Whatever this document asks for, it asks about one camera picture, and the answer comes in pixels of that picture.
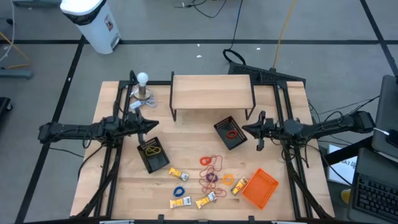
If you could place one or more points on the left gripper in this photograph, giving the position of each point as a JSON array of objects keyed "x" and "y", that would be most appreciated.
[{"x": 133, "y": 124}]

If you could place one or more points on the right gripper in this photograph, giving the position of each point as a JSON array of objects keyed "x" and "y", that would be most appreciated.
[{"x": 270, "y": 129}]

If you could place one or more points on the yellow crayon pack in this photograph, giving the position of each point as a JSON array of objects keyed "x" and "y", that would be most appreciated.
[
  {"x": 203, "y": 202},
  {"x": 239, "y": 186},
  {"x": 177, "y": 173},
  {"x": 178, "y": 203}
]

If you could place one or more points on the orange mesh tray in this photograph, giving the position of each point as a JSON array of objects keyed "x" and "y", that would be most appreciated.
[{"x": 259, "y": 188}]

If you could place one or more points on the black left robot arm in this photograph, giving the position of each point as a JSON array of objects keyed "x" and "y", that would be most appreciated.
[{"x": 71, "y": 130}]

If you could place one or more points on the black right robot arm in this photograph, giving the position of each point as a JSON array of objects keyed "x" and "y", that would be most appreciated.
[{"x": 329, "y": 126}]

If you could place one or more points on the wooden desk shelf riser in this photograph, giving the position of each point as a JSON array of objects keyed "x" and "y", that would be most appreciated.
[{"x": 211, "y": 91}]

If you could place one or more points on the black desk bar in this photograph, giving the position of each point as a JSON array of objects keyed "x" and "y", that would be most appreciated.
[{"x": 342, "y": 154}]

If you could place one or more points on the black mesh tray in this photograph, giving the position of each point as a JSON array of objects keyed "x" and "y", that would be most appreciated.
[
  {"x": 237, "y": 141},
  {"x": 157, "y": 163}
]

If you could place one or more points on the light bulb table lamp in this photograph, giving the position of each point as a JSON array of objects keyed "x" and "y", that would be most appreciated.
[{"x": 142, "y": 79}]

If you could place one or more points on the black perforated panel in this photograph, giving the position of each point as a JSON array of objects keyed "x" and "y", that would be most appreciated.
[{"x": 264, "y": 74}]

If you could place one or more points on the white printed paper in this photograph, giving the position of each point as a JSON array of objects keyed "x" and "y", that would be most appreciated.
[{"x": 343, "y": 171}]

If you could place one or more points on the white trash bin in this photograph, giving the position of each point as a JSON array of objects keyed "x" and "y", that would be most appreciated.
[{"x": 96, "y": 28}]

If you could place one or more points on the small yellow object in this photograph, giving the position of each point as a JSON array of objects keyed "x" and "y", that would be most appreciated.
[{"x": 345, "y": 196}]

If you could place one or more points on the grey closed laptop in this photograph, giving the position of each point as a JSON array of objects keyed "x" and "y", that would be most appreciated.
[{"x": 387, "y": 109}]

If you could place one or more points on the grey laptop black keyboard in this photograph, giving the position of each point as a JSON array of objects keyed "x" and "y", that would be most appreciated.
[{"x": 373, "y": 196}]

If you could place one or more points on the black phone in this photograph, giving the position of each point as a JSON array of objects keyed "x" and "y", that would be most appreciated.
[{"x": 393, "y": 138}]

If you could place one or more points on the grey floor stand foot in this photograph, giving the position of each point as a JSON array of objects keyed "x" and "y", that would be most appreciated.
[{"x": 15, "y": 74}]

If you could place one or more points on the black floor object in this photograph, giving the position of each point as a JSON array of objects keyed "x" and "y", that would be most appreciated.
[{"x": 4, "y": 105}]

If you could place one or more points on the black aluminium table frame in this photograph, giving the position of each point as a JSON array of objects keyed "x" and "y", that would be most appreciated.
[{"x": 161, "y": 82}]

